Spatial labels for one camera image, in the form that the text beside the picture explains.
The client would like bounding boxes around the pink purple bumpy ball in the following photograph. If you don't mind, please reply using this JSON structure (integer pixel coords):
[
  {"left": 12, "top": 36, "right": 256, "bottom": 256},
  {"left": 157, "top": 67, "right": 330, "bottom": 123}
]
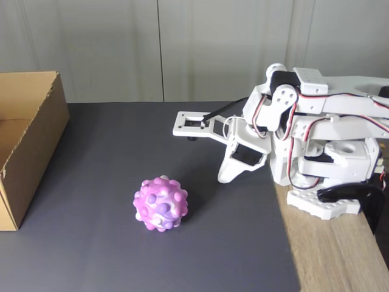
[{"left": 133, "top": 175, "right": 189, "bottom": 234}]

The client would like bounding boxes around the brown cardboard box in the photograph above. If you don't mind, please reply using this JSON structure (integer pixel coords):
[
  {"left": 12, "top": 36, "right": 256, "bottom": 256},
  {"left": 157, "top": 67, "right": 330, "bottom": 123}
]
[{"left": 0, "top": 71, "right": 71, "bottom": 232}]

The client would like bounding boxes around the black table clamp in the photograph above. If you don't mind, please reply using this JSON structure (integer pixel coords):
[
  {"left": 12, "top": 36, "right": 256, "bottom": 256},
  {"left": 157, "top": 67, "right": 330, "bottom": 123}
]
[{"left": 317, "top": 182, "right": 387, "bottom": 235}]

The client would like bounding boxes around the dark grey table mat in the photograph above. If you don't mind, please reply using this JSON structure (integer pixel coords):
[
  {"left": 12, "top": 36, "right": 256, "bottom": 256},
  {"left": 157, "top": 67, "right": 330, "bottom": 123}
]
[{"left": 0, "top": 102, "right": 302, "bottom": 292}]

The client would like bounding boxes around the red white black servo wire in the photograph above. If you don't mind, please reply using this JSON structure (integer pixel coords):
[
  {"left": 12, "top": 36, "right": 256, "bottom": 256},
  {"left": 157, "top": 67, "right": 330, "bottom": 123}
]
[
  {"left": 249, "top": 91, "right": 271, "bottom": 137},
  {"left": 287, "top": 114, "right": 389, "bottom": 191},
  {"left": 273, "top": 92, "right": 389, "bottom": 142}
]

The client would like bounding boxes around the black camera cable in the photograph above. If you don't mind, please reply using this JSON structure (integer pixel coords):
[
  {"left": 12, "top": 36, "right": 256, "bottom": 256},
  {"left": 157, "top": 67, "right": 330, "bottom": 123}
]
[{"left": 202, "top": 96, "right": 250, "bottom": 124}]

